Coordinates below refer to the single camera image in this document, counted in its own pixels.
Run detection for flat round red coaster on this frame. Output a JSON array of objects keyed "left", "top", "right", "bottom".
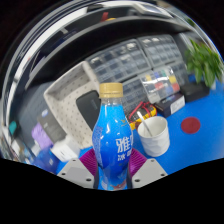
[{"left": 180, "top": 116, "right": 202, "bottom": 135}]

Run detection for white ribbed cup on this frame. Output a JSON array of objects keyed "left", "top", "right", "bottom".
[{"left": 137, "top": 115, "right": 171, "bottom": 158}]

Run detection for blue drink bottle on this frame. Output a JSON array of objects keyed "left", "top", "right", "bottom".
[{"left": 92, "top": 82, "right": 134, "bottom": 191}]

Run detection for grey small-parts drawer cabinet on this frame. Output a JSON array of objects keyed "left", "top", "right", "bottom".
[
  {"left": 119, "top": 77, "right": 148, "bottom": 116},
  {"left": 87, "top": 39, "right": 152, "bottom": 84},
  {"left": 168, "top": 59, "right": 191, "bottom": 84},
  {"left": 137, "top": 33, "right": 183, "bottom": 69}
]

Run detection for clear organizer box, coloured parts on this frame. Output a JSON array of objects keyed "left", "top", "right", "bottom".
[{"left": 138, "top": 66, "right": 181, "bottom": 104}]

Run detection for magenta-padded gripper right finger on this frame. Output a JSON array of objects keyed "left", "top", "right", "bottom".
[{"left": 127, "top": 148, "right": 168, "bottom": 189}]

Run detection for purple bag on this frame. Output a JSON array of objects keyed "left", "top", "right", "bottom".
[{"left": 30, "top": 121, "right": 54, "bottom": 150}]

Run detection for blue box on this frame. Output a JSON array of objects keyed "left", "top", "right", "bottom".
[{"left": 31, "top": 146, "right": 61, "bottom": 174}]

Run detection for dark grey box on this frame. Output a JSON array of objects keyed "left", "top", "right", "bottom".
[{"left": 36, "top": 108, "right": 67, "bottom": 144}]

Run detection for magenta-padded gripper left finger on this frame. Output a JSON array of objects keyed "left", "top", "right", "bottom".
[{"left": 57, "top": 148, "right": 100, "bottom": 190}]

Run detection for black case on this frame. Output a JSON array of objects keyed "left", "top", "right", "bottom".
[{"left": 179, "top": 81, "right": 211, "bottom": 103}]

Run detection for metal spoon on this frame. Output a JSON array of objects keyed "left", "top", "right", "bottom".
[{"left": 136, "top": 110, "right": 154, "bottom": 138}]

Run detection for white perforated tray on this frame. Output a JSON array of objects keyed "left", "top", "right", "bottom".
[{"left": 43, "top": 60, "right": 103, "bottom": 149}]

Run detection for black box with white label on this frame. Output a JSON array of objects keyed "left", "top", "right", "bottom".
[{"left": 153, "top": 92, "right": 186, "bottom": 118}]

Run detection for dark overhead shelf unit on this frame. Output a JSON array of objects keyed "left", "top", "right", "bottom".
[{"left": 3, "top": 3, "right": 201, "bottom": 111}]

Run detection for green potted plant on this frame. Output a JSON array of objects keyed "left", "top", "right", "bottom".
[{"left": 184, "top": 39, "right": 224, "bottom": 89}]

